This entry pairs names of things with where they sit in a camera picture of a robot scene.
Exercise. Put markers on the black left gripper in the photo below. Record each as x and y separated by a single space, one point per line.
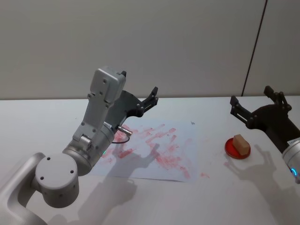
124 105

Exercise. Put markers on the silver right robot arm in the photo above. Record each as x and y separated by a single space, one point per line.
292 157

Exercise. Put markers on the round red dish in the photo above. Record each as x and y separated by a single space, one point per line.
230 147

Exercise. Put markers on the tan sponge block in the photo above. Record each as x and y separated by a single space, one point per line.
241 144

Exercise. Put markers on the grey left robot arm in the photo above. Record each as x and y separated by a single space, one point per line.
56 175

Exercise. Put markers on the white paper with red smears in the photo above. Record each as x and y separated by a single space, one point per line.
164 150

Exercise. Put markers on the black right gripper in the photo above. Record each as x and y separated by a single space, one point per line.
274 124

